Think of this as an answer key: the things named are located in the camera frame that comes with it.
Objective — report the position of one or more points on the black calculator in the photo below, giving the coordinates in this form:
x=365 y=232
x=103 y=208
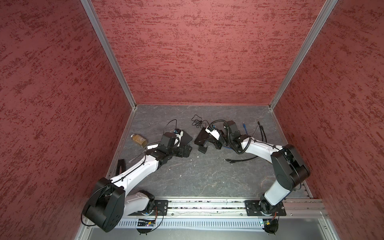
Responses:
x=152 y=146

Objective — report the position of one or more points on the aluminium corner post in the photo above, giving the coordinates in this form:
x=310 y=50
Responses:
x=317 y=26
x=97 y=26

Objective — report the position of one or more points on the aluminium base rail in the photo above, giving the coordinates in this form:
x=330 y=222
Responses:
x=235 y=208

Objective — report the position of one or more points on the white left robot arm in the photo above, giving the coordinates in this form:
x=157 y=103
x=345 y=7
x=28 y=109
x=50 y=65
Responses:
x=111 y=199

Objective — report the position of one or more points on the black network switch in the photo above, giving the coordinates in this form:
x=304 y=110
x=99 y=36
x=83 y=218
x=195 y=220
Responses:
x=185 y=138
x=202 y=137

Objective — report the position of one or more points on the black power adapter near switch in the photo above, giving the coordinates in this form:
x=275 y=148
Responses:
x=202 y=149

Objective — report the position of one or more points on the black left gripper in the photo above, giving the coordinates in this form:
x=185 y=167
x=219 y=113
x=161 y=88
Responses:
x=186 y=151

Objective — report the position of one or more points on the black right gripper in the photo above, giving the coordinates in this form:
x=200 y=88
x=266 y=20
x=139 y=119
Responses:
x=218 y=146

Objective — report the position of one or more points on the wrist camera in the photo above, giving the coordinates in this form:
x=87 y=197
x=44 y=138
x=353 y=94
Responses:
x=215 y=133
x=179 y=134

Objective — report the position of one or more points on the aluminium right corner post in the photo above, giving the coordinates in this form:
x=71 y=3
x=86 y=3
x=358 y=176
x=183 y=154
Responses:
x=317 y=26

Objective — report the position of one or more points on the black power adapter with cable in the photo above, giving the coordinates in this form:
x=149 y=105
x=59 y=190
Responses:
x=199 y=122

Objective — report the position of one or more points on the aluminium left corner post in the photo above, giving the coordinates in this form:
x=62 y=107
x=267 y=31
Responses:
x=97 y=26

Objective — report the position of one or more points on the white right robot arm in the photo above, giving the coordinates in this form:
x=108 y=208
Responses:
x=289 y=167

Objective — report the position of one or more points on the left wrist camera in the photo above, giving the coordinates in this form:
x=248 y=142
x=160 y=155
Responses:
x=179 y=134

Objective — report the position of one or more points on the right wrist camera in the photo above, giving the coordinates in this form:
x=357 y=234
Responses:
x=215 y=133

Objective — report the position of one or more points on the glass jar with brown contents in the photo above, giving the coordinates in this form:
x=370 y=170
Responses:
x=140 y=140

